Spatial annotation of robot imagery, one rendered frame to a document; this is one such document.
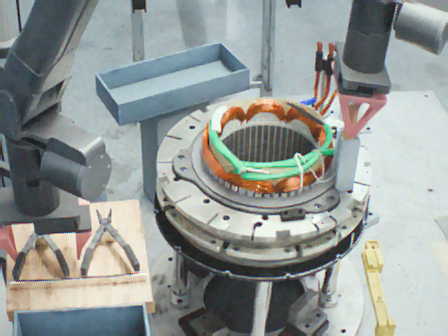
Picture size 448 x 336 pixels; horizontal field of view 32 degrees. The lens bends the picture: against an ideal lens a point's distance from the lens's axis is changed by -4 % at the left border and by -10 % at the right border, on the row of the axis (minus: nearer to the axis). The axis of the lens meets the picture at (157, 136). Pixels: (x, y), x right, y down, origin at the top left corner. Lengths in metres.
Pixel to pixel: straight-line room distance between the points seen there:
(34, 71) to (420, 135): 1.15
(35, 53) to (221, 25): 2.95
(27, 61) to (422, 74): 2.86
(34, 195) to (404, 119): 1.10
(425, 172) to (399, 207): 0.14
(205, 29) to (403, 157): 2.12
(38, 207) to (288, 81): 2.49
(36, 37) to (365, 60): 0.41
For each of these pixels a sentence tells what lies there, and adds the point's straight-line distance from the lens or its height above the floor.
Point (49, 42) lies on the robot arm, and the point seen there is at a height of 1.42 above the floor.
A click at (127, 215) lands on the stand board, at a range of 1.13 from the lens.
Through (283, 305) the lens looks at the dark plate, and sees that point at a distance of 1.39.
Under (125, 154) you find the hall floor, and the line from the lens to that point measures 2.96.
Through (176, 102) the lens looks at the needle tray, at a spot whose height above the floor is 1.04.
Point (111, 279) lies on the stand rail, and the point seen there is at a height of 1.07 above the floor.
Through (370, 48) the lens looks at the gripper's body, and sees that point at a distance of 0.98.
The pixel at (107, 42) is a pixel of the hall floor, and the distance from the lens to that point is 3.64.
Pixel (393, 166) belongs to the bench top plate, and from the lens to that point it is 1.71.
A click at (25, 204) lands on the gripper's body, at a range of 0.96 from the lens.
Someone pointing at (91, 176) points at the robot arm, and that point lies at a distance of 0.88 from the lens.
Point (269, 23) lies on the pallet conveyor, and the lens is 2.95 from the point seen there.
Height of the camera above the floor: 1.82
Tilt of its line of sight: 37 degrees down
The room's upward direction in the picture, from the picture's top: 2 degrees counter-clockwise
